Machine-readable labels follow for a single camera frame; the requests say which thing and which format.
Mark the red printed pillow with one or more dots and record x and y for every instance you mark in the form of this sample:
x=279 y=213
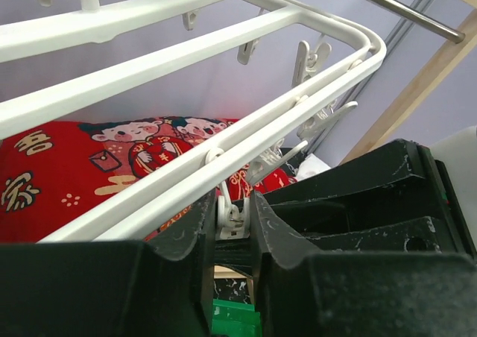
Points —
x=53 y=173

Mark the green plastic basket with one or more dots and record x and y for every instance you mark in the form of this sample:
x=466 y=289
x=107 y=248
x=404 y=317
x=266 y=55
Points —
x=235 y=319

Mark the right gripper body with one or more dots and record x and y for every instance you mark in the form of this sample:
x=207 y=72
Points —
x=441 y=202

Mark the wooden clothes rack frame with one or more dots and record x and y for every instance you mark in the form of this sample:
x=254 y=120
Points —
x=442 y=63

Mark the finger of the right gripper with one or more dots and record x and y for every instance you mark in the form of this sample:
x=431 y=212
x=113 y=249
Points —
x=373 y=190
x=425 y=234

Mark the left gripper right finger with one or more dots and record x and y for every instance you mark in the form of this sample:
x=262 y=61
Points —
x=301 y=290

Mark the white plastic clip hanger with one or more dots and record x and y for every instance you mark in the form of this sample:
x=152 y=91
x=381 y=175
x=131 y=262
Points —
x=269 y=65

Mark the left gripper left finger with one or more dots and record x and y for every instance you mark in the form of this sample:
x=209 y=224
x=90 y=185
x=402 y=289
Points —
x=161 y=287

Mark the white crumpled cloth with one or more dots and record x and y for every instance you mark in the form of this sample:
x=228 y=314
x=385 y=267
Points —
x=310 y=167

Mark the metal hanging rod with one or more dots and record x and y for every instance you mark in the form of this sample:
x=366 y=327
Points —
x=420 y=19

